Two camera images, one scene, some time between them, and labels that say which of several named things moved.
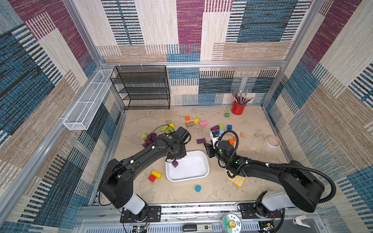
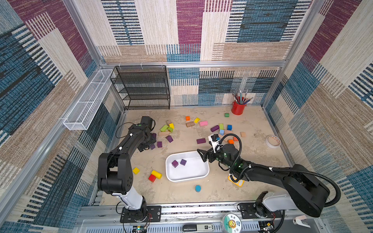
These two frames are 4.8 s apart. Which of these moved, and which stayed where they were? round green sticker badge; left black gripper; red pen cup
Moved: left black gripper
Stayed: red pen cup; round green sticker badge
